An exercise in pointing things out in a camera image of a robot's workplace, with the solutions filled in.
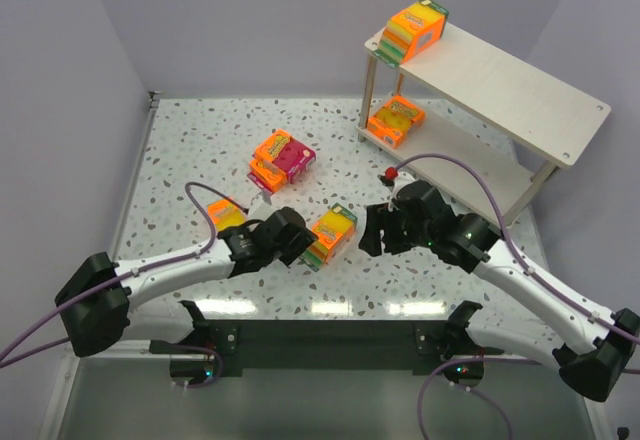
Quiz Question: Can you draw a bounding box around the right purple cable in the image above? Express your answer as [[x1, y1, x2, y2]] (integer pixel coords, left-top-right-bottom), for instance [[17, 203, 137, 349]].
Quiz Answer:
[[389, 153, 640, 440]]

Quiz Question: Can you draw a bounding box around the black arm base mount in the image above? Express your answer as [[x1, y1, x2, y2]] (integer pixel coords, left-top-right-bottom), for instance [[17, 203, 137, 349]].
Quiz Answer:
[[149, 318, 501, 379]]

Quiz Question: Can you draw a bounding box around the Sponge Daddy yellow green box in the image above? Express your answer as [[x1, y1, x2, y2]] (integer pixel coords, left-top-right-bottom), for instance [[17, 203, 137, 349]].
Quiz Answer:
[[207, 200, 247, 231]]

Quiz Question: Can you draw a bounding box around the aluminium frame rail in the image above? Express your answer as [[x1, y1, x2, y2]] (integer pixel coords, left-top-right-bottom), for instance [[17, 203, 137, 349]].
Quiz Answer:
[[55, 92, 160, 357]]

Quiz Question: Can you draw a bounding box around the pink Scrub Mommy box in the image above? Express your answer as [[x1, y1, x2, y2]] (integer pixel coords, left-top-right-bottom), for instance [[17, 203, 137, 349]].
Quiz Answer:
[[252, 129, 316, 184]]

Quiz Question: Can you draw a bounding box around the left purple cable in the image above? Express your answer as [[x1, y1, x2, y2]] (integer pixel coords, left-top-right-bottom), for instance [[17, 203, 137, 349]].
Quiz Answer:
[[0, 181, 251, 391]]

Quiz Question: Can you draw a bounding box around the Scrub Daddy yellow sponge box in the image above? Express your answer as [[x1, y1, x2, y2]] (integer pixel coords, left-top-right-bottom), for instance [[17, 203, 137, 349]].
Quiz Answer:
[[367, 95, 426, 149]]

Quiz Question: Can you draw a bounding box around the purple cable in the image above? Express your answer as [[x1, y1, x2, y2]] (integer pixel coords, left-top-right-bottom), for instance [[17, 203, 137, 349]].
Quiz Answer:
[[0, 181, 251, 391], [389, 153, 640, 440]]

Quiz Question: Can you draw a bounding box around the Sponge Daddy multipack box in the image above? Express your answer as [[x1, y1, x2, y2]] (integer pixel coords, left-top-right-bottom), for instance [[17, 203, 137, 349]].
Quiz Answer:
[[301, 203, 358, 272], [374, 0, 449, 68]]

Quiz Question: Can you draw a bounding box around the orange Scrub Daddy box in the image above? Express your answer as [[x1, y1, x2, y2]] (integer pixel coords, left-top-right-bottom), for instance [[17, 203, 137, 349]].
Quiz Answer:
[[248, 158, 288, 194]]

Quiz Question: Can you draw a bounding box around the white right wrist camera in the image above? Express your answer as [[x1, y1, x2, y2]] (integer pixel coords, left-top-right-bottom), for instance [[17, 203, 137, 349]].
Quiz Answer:
[[378, 167, 416, 211]]

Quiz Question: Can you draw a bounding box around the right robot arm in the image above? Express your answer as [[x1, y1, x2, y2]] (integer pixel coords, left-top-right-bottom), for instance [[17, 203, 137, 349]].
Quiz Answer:
[[359, 171, 639, 402]]

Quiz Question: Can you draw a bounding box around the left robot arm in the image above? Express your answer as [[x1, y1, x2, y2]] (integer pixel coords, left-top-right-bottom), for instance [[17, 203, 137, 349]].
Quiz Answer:
[[55, 207, 317, 357]]

